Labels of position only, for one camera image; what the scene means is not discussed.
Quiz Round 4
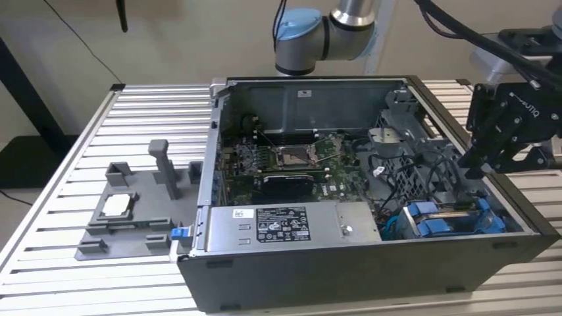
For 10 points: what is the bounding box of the black cable behind arm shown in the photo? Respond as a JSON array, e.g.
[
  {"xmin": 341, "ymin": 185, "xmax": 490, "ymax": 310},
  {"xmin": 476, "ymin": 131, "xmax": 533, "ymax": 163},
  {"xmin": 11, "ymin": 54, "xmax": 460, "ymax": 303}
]
[{"xmin": 271, "ymin": 0, "xmax": 286, "ymax": 42}]

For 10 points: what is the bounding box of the black disk wire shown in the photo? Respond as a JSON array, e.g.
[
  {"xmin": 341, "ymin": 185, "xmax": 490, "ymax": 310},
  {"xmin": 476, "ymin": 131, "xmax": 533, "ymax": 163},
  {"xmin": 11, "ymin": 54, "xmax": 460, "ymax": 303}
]
[{"xmin": 424, "ymin": 154, "xmax": 470, "ymax": 211}]

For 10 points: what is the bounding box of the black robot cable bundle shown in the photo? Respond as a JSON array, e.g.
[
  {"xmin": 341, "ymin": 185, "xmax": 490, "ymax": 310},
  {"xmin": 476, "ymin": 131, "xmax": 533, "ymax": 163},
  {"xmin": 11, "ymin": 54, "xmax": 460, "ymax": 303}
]
[{"xmin": 413, "ymin": 0, "xmax": 550, "ymax": 87}]

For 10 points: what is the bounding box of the thin black wall cable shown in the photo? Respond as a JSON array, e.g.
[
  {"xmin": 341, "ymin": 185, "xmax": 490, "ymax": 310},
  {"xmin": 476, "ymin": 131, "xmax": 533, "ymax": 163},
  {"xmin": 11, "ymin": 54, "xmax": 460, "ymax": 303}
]
[{"xmin": 43, "ymin": 0, "xmax": 126, "ymax": 87}]

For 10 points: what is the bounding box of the grey plastic drive cage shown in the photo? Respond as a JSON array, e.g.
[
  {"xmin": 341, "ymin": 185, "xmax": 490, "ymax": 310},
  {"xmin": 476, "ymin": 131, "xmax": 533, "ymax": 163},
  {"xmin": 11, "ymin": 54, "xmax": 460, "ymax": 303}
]
[{"xmin": 368, "ymin": 88, "xmax": 466, "ymax": 165}]

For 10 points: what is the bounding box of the black hanging strap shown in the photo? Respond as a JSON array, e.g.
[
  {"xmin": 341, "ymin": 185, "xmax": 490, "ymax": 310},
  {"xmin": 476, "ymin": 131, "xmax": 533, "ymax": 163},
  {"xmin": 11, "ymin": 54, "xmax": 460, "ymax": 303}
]
[{"xmin": 115, "ymin": 0, "xmax": 130, "ymax": 34}]

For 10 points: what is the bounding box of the blue wire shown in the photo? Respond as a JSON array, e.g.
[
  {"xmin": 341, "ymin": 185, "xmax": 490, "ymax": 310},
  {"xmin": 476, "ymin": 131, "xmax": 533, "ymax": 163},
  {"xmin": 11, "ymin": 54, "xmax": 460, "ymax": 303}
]
[{"xmin": 381, "ymin": 213, "xmax": 402, "ymax": 240}]

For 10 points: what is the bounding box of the CPU socket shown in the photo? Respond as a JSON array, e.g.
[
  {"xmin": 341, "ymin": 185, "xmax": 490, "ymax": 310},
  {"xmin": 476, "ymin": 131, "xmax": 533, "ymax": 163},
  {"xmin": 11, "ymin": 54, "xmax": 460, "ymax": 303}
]
[{"xmin": 271, "ymin": 144, "xmax": 318, "ymax": 167}]

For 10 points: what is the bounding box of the black open PC case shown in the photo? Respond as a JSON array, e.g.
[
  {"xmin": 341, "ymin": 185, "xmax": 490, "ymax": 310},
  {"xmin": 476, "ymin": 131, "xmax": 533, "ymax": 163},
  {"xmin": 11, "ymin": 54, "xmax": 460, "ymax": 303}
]
[{"xmin": 175, "ymin": 74, "xmax": 561, "ymax": 313}]

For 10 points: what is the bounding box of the grey parts rack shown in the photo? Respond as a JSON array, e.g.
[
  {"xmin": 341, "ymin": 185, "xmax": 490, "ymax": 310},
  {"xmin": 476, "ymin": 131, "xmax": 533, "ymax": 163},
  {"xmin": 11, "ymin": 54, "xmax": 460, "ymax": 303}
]
[{"xmin": 74, "ymin": 139, "xmax": 206, "ymax": 263}]

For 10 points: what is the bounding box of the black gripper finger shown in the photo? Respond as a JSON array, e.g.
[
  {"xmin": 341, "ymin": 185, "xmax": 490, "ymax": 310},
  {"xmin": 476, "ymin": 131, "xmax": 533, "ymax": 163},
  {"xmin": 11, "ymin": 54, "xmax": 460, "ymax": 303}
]
[
  {"xmin": 484, "ymin": 144, "xmax": 556, "ymax": 174},
  {"xmin": 458, "ymin": 83, "xmax": 520, "ymax": 179}
]

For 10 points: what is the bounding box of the black stand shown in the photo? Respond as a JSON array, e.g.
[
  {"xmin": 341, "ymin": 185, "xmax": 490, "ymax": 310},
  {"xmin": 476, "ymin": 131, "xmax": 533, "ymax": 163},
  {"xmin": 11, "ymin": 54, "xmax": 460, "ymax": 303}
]
[{"xmin": 0, "ymin": 36, "xmax": 82, "ymax": 189}]

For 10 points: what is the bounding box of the silver CPU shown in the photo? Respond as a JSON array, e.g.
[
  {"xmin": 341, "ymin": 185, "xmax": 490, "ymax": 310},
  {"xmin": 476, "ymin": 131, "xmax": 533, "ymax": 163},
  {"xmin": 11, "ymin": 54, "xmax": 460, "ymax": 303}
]
[{"xmin": 102, "ymin": 195, "xmax": 134, "ymax": 217}]

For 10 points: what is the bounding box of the grey metal disk bay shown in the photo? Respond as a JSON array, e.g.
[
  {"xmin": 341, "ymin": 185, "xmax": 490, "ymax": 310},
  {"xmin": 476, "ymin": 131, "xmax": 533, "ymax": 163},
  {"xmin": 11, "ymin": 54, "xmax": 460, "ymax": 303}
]
[{"xmin": 402, "ymin": 184, "xmax": 508, "ymax": 238}]

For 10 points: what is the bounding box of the green motherboard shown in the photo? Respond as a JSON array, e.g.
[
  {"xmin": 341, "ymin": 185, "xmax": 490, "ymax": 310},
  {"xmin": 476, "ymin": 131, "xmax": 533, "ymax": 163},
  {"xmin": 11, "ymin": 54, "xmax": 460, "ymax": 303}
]
[{"xmin": 222, "ymin": 130, "xmax": 374, "ymax": 207}]

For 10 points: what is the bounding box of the black wire white connector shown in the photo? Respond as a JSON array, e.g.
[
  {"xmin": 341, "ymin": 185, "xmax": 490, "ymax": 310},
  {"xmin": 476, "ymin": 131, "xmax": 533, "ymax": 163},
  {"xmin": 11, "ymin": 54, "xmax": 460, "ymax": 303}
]
[{"xmin": 369, "ymin": 153, "xmax": 397, "ymax": 185}]

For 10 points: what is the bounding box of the silver power supply with label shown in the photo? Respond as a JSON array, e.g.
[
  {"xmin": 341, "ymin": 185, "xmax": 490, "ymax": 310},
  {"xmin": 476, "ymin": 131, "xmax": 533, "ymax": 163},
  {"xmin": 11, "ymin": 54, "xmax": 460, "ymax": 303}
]
[{"xmin": 205, "ymin": 201, "xmax": 381, "ymax": 255}]

